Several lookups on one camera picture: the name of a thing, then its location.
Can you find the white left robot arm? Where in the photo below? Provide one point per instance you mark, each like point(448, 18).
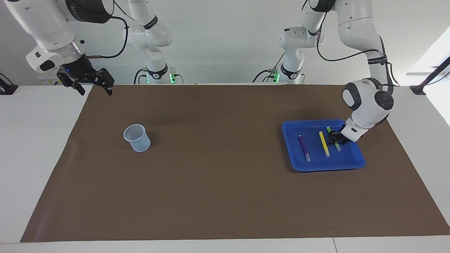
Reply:
point(367, 102)

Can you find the brown table mat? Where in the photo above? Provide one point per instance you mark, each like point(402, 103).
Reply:
point(225, 193)

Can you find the white power box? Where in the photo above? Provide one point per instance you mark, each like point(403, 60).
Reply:
point(45, 80)

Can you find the black pole stand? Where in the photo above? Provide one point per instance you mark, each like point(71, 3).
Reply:
point(418, 90)

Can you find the yellow pen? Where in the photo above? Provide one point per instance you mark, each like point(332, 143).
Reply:
point(323, 142)

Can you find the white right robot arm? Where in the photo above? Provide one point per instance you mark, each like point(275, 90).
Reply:
point(45, 24)

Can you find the blue plastic tray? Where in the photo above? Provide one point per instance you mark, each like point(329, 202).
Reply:
point(346, 160)

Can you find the green pen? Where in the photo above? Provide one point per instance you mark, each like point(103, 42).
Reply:
point(338, 147)

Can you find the black table clamp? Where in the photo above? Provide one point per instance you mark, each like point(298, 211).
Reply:
point(8, 89)

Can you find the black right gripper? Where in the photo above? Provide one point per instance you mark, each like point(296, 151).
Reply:
point(79, 68)

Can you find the purple pen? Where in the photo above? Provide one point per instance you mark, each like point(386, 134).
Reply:
point(303, 147)

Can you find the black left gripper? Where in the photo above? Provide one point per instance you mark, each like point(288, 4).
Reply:
point(341, 135)

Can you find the clear plastic cup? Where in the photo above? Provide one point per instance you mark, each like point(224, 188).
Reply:
point(140, 144)

